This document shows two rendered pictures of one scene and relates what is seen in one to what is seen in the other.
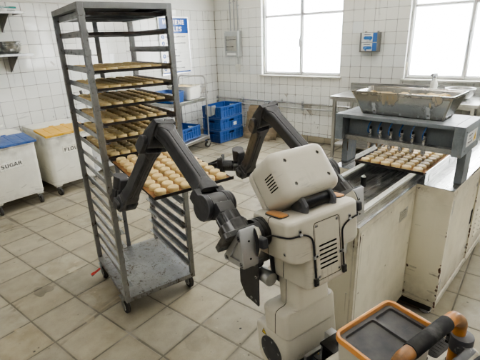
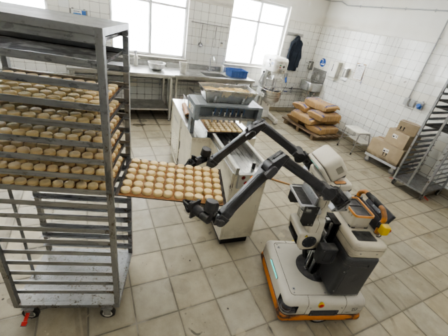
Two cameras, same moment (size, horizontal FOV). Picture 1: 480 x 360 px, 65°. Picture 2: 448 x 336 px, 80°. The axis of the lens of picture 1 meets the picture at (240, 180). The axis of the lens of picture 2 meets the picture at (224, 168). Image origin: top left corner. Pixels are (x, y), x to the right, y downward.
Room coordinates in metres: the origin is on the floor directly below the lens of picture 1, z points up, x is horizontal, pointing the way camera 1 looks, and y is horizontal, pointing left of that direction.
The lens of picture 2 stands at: (1.05, 1.49, 1.92)
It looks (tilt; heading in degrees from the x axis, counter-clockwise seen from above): 29 degrees down; 293
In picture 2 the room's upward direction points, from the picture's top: 10 degrees clockwise
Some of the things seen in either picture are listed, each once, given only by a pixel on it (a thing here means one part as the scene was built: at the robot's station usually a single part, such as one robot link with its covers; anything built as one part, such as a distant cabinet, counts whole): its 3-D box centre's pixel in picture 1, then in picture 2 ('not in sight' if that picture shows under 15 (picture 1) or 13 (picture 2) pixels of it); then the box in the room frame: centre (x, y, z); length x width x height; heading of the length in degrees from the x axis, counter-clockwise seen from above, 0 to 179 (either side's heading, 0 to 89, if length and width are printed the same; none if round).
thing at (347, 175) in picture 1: (383, 156); (205, 124); (2.38, -0.95, 0.87); 2.01 x 0.03 x 0.07; 136
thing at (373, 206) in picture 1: (430, 164); (230, 125); (2.18, -1.16, 0.87); 2.01 x 0.03 x 0.07; 136
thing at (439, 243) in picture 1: (418, 206); (205, 146); (2.54, -1.31, 0.42); 1.28 x 0.72 x 0.84; 136
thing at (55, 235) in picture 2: (167, 233); (88, 236); (2.44, 0.54, 0.33); 0.64 x 0.03 x 0.03; 34
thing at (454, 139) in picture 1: (401, 143); (223, 117); (2.20, -0.98, 1.01); 0.72 x 0.33 x 0.34; 46
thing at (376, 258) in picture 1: (355, 258); (229, 187); (1.83, -0.63, 0.45); 0.70 x 0.34 x 0.90; 136
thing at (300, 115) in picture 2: not in sight; (307, 117); (1.82, -4.48, 0.32); 0.72 x 0.42 x 0.17; 146
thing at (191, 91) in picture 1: (184, 91); not in sight; (5.95, 0.81, 0.90); 0.44 x 0.36 x 0.20; 60
